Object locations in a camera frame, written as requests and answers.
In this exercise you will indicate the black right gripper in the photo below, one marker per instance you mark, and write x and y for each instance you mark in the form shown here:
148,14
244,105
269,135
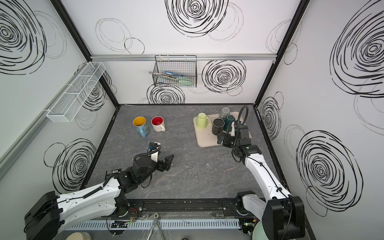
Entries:
226,141

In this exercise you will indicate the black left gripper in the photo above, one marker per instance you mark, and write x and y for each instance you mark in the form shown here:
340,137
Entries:
167,164

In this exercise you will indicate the dark green mug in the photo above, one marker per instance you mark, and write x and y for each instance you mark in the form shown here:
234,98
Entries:
229,121

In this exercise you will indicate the black mug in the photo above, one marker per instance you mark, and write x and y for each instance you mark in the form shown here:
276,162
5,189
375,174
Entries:
218,125

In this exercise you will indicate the white mug red inside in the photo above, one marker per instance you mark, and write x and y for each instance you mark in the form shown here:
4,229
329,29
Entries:
158,124

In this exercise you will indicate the blue butterfly mug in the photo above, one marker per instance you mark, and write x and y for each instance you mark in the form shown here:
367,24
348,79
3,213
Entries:
140,123

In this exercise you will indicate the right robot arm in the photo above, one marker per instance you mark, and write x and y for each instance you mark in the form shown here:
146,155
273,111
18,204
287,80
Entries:
281,215

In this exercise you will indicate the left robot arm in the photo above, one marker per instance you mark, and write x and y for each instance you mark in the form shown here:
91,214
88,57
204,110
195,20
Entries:
54,213

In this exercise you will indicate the grey mug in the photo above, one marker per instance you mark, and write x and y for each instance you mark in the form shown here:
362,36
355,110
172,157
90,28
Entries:
224,113

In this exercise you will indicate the light green mug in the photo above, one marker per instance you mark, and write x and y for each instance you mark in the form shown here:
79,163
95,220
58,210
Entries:
202,121

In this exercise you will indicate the small black label plate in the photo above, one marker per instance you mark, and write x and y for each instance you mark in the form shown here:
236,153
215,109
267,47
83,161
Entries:
112,172

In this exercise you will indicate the utensils in basket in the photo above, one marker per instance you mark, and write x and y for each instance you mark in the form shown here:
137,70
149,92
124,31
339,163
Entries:
171,79

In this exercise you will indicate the light green plate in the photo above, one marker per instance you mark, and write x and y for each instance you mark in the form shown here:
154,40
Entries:
258,232

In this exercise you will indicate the cream round object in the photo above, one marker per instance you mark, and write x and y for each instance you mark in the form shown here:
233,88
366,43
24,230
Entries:
79,236

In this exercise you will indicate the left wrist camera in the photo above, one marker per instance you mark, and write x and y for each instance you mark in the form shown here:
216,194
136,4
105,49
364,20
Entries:
154,150

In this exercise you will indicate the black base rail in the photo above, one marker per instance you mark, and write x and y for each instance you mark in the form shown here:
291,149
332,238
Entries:
186,205

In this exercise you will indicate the white cable duct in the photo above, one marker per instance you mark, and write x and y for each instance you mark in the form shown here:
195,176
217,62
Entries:
191,224

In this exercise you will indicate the black wire basket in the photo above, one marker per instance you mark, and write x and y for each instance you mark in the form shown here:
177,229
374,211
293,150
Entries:
185,65

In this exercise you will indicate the white mesh wall shelf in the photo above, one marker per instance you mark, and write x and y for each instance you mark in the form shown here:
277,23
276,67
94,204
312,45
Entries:
83,91

